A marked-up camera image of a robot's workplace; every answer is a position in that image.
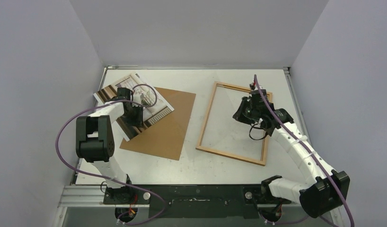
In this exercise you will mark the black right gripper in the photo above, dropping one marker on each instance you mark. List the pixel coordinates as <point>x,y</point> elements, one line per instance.
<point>244,110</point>

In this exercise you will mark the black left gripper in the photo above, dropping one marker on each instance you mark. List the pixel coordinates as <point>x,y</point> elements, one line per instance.
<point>137,122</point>

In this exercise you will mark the wooden picture frame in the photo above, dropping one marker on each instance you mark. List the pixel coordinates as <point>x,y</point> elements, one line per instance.
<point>224,136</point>

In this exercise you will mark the printed photo sheet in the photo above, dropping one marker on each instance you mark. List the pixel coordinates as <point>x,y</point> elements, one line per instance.
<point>155,106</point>

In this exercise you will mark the brown backing board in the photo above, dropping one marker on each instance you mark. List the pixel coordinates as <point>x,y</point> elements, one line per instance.
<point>165,138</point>

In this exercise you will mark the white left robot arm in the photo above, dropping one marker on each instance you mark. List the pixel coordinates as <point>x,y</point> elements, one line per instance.
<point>95,142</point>

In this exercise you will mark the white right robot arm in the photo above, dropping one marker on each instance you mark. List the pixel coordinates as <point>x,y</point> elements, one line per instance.
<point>324,188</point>

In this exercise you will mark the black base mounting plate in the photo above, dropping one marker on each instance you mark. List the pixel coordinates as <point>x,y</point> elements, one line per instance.
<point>248,211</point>

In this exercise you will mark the aluminium front rail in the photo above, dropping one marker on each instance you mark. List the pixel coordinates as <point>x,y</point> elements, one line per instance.
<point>80,195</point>

